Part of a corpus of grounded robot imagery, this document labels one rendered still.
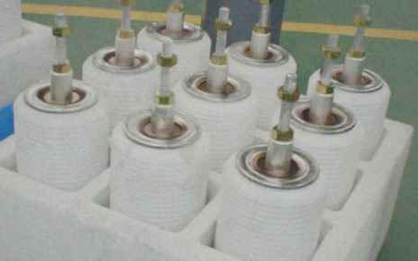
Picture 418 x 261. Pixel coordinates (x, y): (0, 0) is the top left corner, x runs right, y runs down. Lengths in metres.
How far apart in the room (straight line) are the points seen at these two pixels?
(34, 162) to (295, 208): 0.27
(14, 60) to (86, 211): 0.41
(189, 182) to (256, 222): 0.08
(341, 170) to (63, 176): 0.28
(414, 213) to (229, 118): 0.44
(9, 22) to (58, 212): 0.44
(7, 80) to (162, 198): 0.45
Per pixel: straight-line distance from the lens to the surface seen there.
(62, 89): 0.70
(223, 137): 0.73
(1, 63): 1.01
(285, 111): 0.59
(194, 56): 0.87
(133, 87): 0.77
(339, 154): 0.69
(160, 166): 0.62
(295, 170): 0.62
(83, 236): 0.67
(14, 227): 0.73
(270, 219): 0.59
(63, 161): 0.70
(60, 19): 0.68
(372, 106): 0.79
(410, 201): 1.10
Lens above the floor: 0.56
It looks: 28 degrees down
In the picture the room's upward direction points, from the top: 6 degrees clockwise
